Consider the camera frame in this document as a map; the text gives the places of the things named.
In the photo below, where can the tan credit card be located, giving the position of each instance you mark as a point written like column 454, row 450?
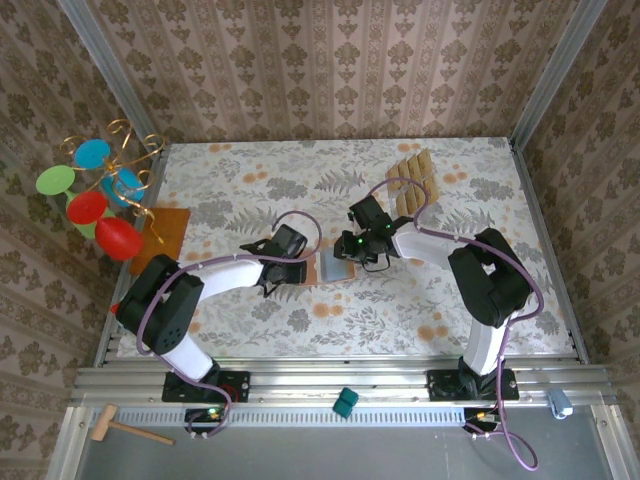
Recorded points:
column 425, row 161
column 421, row 196
column 411, row 200
column 404, row 171
column 432, row 190
column 394, row 176
column 414, row 166

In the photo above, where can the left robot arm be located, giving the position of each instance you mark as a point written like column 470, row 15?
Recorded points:
column 160, row 310

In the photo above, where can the floral table cover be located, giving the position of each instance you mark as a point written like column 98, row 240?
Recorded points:
column 310, row 330

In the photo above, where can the orange wooden board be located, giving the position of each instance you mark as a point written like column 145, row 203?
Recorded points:
column 170, row 235

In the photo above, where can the teal box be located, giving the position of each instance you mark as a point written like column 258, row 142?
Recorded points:
column 345, row 402

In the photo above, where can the small circuit board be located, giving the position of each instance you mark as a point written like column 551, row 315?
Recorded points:
column 202, row 415
column 477, row 417

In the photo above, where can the red plastic glass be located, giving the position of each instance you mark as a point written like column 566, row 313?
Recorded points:
column 119, row 239
column 87, row 207

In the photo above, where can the small red white object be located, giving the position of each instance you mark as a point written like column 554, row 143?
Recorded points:
column 116, row 309

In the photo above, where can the grey metal tray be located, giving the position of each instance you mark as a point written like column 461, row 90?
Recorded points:
column 325, row 455

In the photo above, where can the blue plastic glass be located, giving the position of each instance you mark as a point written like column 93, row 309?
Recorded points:
column 92, row 154
column 125, row 189

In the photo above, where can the wooden mallet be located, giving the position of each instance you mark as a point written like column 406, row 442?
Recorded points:
column 105, row 422

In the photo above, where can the white blue clip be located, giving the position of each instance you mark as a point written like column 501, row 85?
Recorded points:
column 560, row 404

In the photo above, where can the green plastic glass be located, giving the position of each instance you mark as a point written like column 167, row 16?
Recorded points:
column 55, row 180

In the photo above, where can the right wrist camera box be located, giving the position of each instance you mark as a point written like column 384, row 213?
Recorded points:
column 366, row 212

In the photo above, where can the aluminium rail frame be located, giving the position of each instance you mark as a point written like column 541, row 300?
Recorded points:
column 300, row 382

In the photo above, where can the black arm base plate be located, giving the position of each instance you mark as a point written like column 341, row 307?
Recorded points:
column 240, row 387
column 437, row 387

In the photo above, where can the aluminium corner post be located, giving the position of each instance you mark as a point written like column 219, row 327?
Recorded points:
column 107, row 65
column 559, row 65

